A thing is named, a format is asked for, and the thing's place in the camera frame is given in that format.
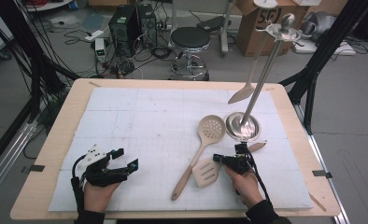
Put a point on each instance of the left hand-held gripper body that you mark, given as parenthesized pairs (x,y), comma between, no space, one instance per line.
(101,177)

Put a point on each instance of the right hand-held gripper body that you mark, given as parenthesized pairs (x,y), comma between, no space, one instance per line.
(239,163)

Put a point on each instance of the beige slotted turner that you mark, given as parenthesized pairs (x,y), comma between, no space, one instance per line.
(205,174)

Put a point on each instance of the beige perforated skimmer spoon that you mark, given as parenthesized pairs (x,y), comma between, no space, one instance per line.
(211,129)

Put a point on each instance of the metal utensil stand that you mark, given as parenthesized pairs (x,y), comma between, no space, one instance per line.
(243,129)

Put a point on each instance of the beige pointed spatula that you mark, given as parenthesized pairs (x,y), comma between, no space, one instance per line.
(241,95)

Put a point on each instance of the person's left hand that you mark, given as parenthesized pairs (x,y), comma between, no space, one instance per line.
(98,197)

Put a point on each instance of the person's right hand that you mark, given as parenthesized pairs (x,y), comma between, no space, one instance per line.
(247,186)

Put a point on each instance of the white foam mat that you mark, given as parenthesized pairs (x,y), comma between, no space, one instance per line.
(148,124)

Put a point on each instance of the black tape strip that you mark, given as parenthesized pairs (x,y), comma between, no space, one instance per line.
(32,168)
(322,174)

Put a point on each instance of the white bench power supply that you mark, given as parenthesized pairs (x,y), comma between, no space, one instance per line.
(100,49)

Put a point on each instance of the white power strip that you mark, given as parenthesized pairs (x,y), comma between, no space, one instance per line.
(94,35)

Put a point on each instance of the black computer tower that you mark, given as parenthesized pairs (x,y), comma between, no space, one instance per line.
(123,31)
(148,25)

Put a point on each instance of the black round stool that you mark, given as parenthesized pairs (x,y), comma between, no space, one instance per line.
(190,37)

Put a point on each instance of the cardboard box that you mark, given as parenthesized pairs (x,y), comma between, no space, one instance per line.
(246,31)

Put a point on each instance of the black flat case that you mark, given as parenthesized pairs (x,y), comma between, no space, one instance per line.
(211,24)

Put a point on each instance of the white flat device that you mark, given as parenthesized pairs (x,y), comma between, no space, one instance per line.
(344,49)

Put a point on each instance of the white round disc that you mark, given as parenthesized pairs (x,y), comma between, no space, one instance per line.
(265,3)

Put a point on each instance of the grey rounded device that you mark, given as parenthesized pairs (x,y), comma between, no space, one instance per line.
(325,21)

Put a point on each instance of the aluminium rail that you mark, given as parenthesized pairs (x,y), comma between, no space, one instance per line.
(7,155)
(325,174)

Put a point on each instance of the black metal frame stand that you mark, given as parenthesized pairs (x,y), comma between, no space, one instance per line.
(325,46)
(35,62)

